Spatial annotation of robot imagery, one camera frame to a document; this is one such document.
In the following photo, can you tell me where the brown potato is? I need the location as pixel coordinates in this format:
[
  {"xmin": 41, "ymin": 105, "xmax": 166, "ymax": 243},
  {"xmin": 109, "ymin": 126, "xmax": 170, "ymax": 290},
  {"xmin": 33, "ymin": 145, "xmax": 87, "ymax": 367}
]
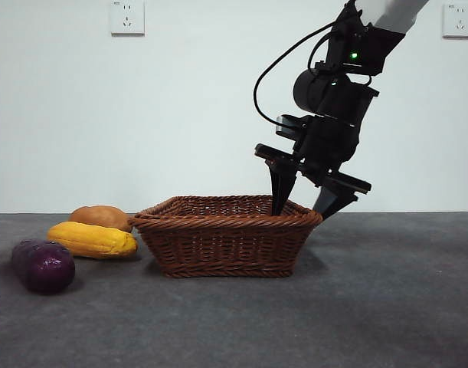
[{"xmin": 68, "ymin": 205, "xmax": 134, "ymax": 234}]

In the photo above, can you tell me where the purple eggplant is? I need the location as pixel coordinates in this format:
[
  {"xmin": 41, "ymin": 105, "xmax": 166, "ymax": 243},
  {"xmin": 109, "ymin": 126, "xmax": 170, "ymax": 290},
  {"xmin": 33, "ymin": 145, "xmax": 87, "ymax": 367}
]
[{"xmin": 11, "ymin": 238, "xmax": 77, "ymax": 296}]

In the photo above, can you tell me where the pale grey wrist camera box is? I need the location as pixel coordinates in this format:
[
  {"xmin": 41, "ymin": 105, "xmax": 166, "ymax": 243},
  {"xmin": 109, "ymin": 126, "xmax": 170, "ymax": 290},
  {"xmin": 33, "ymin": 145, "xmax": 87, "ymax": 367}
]
[{"xmin": 275, "ymin": 113, "xmax": 310, "ymax": 143}]

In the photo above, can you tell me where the white wall socket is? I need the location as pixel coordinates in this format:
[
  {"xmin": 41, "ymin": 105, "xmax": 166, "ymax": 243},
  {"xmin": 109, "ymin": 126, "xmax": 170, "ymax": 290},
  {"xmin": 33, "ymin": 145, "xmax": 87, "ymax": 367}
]
[
  {"xmin": 110, "ymin": 2, "xmax": 146, "ymax": 38},
  {"xmin": 441, "ymin": 4, "xmax": 468, "ymax": 40}
]

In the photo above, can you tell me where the brown wicker basket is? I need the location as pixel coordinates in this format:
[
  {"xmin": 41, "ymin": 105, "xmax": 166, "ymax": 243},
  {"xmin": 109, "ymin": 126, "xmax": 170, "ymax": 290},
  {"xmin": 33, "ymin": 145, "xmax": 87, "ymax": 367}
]
[{"xmin": 127, "ymin": 194, "xmax": 324, "ymax": 279}]

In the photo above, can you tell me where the yellow corn cob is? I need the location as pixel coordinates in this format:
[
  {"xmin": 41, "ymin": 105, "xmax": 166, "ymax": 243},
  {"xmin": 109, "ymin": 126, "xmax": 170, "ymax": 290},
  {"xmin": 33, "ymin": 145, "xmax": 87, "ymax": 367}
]
[{"xmin": 46, "ymin": 222, "xmax": 139, "ymax": 261}]

